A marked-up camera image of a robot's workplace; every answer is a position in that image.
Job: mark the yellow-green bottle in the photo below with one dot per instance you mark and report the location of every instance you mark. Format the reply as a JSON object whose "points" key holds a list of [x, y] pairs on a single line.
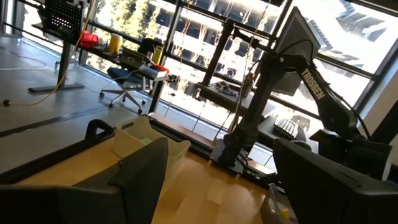
{"points": [[157, 54]]}

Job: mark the black pegboard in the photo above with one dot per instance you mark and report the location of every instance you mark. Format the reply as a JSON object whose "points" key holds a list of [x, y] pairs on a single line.
{"points": [[63, 15]]}

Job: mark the black desk with pegboard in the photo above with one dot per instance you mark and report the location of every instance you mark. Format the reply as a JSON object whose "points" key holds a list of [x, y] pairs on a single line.
{"points": [[63, 62]]}

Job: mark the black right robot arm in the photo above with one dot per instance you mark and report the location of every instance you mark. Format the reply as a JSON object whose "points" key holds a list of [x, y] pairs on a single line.
{"points": [[314, 90]]}

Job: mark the long yellow block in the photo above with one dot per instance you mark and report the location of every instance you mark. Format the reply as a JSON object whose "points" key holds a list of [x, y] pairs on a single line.
{"points": [[285, 214]]}

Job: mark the grey plastic bin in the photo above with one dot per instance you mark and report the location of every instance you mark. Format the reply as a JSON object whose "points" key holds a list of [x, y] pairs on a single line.
{"points": [[270, 208]]}

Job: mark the black office chair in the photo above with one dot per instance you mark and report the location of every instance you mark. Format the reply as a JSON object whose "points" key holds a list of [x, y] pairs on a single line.
{"points": [[122, 76]]}

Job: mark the red bin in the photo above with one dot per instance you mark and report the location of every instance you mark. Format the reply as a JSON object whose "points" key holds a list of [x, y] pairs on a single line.
{"points": [[88, 40]]}

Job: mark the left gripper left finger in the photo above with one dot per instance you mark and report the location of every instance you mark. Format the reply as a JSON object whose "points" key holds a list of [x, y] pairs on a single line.
{"points": [[93, 205]]}

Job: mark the black window frame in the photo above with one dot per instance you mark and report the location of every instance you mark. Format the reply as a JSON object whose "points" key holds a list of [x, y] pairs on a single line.
{"points": [[172, 34]]}

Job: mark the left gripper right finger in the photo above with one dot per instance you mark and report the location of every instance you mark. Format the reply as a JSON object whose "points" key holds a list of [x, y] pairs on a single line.
{"points": [[326, 199]]}

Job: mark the black camera rig frame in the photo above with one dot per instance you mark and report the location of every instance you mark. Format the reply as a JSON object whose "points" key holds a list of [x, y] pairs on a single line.
{"points": [[217, 56]]}

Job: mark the white plastic bin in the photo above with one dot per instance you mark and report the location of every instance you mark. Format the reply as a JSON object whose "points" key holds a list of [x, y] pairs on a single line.
{"points": [[130, 140]]}

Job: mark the computer keyboard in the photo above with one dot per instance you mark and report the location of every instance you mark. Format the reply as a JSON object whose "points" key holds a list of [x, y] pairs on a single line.
{"points": [[286, 127]]}

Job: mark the yellow container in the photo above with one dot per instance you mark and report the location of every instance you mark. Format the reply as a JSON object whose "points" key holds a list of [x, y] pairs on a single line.
{"points": [[115, 43]]}

